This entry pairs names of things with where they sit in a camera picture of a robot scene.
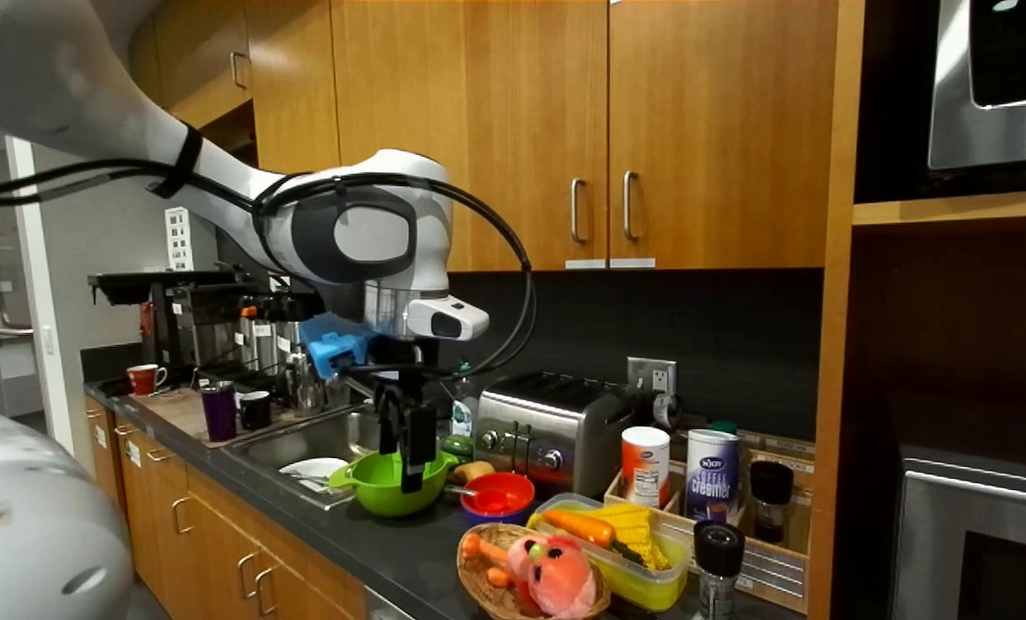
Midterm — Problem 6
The woven wicker basket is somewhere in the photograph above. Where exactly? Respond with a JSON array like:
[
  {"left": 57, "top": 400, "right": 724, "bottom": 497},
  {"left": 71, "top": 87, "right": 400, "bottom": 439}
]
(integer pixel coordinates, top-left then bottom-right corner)
[{"left": 453, "top": 521, "right": 616, "bottom": 620}]

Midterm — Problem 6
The steel built-in oven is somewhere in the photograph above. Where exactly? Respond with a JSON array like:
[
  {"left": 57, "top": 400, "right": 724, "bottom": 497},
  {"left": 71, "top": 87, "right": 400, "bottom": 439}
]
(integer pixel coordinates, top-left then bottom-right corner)
[{"left": 889, "top": 448, "right": 1026, "bottom": 620}]

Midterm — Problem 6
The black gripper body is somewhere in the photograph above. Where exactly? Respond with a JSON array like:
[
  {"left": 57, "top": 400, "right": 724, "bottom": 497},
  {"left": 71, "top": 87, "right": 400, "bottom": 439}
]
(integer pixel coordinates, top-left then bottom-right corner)
[{"left": 352, "top": 333, "right": 445, "bottom": 395}]

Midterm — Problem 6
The purple mug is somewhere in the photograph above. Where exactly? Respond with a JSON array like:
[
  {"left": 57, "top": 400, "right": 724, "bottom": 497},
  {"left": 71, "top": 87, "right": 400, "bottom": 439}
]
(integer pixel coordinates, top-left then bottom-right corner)
[{"left": 196, "top": 378, "right": 242, "bottom": 448}]

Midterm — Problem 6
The wooden organizer tray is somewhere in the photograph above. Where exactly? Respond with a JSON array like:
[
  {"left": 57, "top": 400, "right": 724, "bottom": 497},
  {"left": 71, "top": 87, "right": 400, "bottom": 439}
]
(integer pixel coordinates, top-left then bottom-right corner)
[{"left": 599, "top": 431, "right": 820, "bottom": 615}]

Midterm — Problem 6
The blue plastic bracket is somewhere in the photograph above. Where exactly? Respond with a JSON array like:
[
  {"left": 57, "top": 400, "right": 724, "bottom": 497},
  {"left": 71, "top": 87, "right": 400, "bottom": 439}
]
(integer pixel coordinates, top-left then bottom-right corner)
[{"left": 299, "top": 309, "right": 377, "bottom": 386}]

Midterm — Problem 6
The yellow knitted toy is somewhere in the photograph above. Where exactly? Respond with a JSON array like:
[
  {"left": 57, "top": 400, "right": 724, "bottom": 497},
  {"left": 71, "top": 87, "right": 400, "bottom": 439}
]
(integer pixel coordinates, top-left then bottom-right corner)
[{"left": 585, "top": 498, "right": 671, "bottom": 576}]

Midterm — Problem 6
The wooden drying board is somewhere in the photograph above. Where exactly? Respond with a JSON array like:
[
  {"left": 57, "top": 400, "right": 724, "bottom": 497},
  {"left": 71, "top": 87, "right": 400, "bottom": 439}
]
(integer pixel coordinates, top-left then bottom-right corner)
[{"left": 132, "top": 382, "right": 248, "bottom": 452}]

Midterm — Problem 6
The black top pepper grinder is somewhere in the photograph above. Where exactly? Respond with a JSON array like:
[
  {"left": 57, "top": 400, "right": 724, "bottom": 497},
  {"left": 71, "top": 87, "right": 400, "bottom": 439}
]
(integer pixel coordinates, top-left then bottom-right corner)
[{"left": 692, "top": 518, "right": 749, "bottom": 620}]

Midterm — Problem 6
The red mug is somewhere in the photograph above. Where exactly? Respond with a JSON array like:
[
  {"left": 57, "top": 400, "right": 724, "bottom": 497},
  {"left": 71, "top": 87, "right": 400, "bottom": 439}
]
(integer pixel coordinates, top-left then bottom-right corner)
[{"left": 125, "top": 362, "right": 173, "bottom": 400}]

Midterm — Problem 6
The wooden upper cabinet door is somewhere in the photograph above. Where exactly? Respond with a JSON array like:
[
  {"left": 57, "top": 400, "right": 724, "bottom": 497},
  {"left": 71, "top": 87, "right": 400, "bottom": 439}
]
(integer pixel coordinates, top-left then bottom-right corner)
[
  {"left": 335, "top": 0, "right": 472, "bottom": 276},
  {"left": 606, "top": 0, "right": 840, "bottom": 276},
  {"left": 248, "top": 0, "right": 340, "bottom": 179},
  {"left": 462, "top": 0, "right": 613, "bottom": 276}
]

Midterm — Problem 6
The grey wall outlet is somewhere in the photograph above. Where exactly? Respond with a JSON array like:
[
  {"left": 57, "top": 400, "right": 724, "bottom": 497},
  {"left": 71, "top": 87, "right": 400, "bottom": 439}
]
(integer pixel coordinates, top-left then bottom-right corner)
[{"left": 622, "top": 354, "right": 682, "bottom": 405}]

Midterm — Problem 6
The tall wooden oven cabinet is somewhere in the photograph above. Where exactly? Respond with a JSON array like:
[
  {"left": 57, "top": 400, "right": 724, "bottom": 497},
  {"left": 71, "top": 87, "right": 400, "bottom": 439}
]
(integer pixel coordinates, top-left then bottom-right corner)
[{"left": 804, "top": 0, "right": 1026, "bottom": 620}]

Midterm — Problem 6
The black coffee brewer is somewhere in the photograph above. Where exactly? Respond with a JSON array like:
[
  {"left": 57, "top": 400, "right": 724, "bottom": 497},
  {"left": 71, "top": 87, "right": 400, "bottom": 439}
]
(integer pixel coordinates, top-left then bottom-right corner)
[{"left": 86, "top": 270, "right": 324, "bottom": 388}]

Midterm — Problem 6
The steel microwave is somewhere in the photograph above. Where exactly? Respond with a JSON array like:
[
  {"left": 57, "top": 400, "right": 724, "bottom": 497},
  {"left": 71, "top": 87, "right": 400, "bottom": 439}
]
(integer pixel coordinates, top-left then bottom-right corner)
[{"left": 923, "top": 0, "right": 1026, "bottom": 176}]

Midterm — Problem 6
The wooden lower cabinet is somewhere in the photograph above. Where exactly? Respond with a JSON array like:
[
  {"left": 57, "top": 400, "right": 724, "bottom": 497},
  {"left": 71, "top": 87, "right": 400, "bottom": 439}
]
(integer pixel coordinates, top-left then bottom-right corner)
[{"left": 84, "top": 394, "right": 373, "bottom": 620}]

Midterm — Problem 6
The dish soap bottle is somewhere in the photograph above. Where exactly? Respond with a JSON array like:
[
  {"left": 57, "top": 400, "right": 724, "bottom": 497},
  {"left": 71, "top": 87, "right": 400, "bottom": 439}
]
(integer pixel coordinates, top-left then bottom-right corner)
[{"left": 439, "top": 364, "right": 481, "bottom": 459}]

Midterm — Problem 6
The white canister blue label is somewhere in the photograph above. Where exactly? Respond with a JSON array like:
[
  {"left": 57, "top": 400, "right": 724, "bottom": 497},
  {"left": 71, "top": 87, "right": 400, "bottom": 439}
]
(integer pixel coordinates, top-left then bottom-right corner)
[{"left": 682, "top": 425, "right": 745, "bottom": 524}]

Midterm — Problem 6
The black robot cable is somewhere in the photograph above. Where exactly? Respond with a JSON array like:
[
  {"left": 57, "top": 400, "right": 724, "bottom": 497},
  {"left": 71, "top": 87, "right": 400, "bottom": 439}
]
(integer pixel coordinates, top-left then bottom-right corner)
[{"left": 0, "top": 128, "right": 539, "bottom": 386}]

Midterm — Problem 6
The white door frame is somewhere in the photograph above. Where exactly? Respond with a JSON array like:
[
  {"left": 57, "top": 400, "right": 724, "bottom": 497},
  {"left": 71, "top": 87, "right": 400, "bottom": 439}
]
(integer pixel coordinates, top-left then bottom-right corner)
[{"left": 4, "top": 136, "right": 84, "bottom": 459}]

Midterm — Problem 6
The dark bottle black cap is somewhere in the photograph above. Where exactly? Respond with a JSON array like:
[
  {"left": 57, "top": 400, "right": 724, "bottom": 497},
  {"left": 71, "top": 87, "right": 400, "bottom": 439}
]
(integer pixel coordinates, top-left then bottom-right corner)
[{"left": 746, "top": 459, "right": 799, "bottom": 549}]

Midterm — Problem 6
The orange toy carrot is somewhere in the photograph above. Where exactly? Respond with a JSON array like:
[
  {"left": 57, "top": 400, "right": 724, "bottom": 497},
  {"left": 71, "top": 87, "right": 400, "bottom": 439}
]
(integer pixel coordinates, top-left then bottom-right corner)
[{"left": 539, "top": 506, "right": 621, "bottom": 552}]

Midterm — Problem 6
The silver toaster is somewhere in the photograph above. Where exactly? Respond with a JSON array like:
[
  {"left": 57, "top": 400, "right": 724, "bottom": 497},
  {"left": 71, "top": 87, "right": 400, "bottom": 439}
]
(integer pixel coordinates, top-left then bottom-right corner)
[{"left": 472, "top": 370, "right": 656, "bottom": 498}]

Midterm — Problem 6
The stainless steel sink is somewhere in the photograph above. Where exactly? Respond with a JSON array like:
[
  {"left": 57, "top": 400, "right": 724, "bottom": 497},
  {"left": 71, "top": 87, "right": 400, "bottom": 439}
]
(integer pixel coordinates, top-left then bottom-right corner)
[{"left": 225, "top": 405, "right": 387, "bottom": 518}]

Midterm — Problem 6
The green plastic bowl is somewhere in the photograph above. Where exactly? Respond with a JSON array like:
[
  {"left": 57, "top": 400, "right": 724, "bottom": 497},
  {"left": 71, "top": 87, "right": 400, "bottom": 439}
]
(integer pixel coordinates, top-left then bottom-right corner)
[{"left": 327, "top": 448, "right": 462, "bottom": 521}]

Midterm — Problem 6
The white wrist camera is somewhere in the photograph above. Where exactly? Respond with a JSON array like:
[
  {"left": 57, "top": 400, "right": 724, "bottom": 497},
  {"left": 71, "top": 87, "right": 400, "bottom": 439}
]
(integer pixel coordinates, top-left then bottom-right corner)
[{"left": 402, "top": 294, "right": 492, "bottom": 349}]

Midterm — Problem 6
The metal cabinet handle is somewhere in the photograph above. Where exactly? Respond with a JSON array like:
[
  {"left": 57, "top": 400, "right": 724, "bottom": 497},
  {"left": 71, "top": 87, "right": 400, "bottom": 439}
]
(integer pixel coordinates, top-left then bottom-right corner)
[
  {"left": 616, "top": 168, "right": 643, "bottom": 243},
  {"left": 232, "top": 549, "right": 263, "bottom": 593},
  {"left": 251, "top": 563, "right": 283, "bottom": 620},
  {"left": 565, "top": 172, "right": 596, "bottom": 249},
  {"left": 169, "top": 493, "right": 198, "bottom": 542}
]

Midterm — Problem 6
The tan round toy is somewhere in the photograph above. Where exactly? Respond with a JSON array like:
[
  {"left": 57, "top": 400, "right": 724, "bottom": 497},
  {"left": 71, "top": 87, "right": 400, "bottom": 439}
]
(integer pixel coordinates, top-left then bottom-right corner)
[{"left": 450, "top": 459, "right": 499, "bottom": 489}]

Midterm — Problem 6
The red plastic bowl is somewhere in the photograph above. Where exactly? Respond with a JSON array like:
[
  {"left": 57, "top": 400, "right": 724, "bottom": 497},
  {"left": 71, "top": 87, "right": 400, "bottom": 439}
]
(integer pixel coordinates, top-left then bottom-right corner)
[{"left": 458, "top": 467, "right": 539, "bottom": 529}]

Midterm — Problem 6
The black mug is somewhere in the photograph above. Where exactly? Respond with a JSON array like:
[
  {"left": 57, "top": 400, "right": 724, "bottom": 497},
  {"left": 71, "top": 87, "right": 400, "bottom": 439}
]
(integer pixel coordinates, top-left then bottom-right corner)
[{"left": 233, "top": 388, "right": 276, "bottom": 433}]

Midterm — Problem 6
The white paper cup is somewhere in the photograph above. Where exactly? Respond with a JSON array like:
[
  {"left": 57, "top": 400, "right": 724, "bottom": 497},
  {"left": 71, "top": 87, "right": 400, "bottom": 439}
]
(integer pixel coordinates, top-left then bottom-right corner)
[{"left": 616, "top": 425, "right": 675, "bottom": 512}]

